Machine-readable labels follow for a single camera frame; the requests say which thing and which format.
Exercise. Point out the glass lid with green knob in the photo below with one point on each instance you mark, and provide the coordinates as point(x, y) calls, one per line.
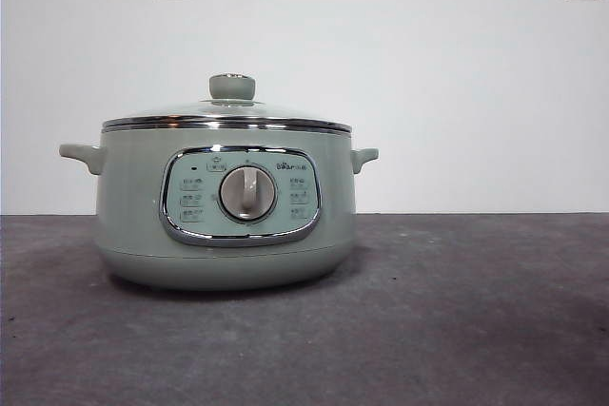
point(232, 88)

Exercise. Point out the green electric cooking pot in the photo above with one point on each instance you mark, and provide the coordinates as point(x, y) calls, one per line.
point(128, 197)

